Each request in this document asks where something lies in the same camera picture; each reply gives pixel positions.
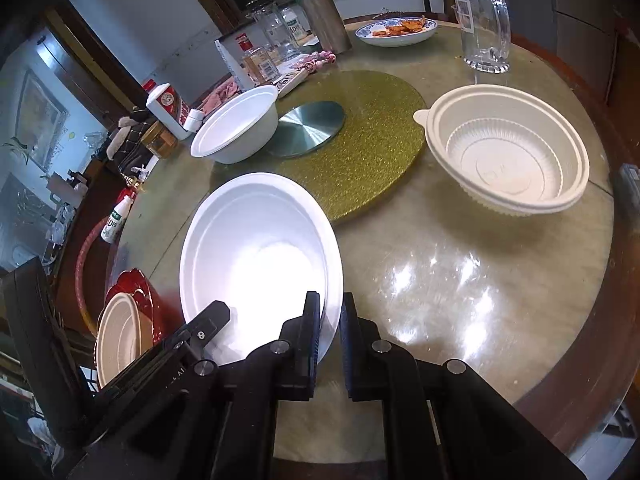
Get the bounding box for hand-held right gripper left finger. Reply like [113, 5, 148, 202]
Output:
[67, 290, 322, 480]

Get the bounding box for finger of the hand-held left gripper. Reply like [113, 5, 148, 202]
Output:
[170, 301, 232, 358]

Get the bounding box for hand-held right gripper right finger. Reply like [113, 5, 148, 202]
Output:
[339, 291, 588, 480]

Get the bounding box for red scalloped deep bowl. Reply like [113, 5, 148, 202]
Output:
[104, 267, 168, 356]

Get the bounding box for small cream plastic bowl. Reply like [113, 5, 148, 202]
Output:
[95, 291, 155, 390]

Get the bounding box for white shallow bowl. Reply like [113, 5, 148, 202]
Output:
[179, 172, 345, 367]

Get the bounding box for red scalloped plate with sticker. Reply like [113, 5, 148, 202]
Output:
[116, 267, 153, 293]

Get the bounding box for white deep bowl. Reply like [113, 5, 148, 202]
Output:
[190, 85, 280, 165]

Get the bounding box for large cream plastic bowl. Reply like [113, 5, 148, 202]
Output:
[413, 85, 591, 217]

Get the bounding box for white milk bottle green label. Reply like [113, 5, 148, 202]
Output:
[100, 195, 135, 244]

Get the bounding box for dark wooden sideboard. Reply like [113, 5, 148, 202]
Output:
[50, 155, 131, 261]

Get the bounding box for small gold bottle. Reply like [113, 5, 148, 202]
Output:
[120, 165, 151, 191]

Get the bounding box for amber jar with gold lid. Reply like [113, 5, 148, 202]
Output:
[141, 121, 179, 160]

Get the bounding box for dark fur-lined boot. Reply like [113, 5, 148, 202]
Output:
[102, 115, 161, 176]

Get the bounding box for gold glitter round mat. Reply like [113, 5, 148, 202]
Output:
[210, 70, 428, 226]

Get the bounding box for small white cup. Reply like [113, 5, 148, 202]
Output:
[182, 107, 206, 133]

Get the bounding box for silver metal disc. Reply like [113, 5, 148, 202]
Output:
[265, 101, 347, 160]

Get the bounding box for white liquor bottle red cap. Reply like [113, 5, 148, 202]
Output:
[145, 80, 191, 141]

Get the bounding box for raw pink meat slices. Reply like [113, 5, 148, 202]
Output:
[295, 49, 337, 77]
[200, 77, 242, 117]

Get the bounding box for flat cardboard box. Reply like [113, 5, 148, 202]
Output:
[274, 67, 321, 100]

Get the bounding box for small square glass bottle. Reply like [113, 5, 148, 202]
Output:
[242, 45, 282, 86]

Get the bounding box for clear jar with black lid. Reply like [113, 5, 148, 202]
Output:
[245, 0, 301, 61]

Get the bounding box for clear labelled bottle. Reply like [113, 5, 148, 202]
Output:
[280, 5, 311, 46]

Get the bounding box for blue patterned plate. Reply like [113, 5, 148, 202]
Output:
[355, 16, 438, 48]

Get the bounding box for stainless steel thermos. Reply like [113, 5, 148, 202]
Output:
[294, 0, 353, 56]

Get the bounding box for orange fried food pieces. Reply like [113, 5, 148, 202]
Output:
[371, 16, 427, 38]

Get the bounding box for clear glass pitcher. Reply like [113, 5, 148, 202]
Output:
[450, 0, 512, 75]

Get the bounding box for grey refrigerator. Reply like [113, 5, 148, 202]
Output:
[550, 0, 621, 91]

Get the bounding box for framed wall painting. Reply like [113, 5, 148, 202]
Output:
[20, 70, 68, 161]

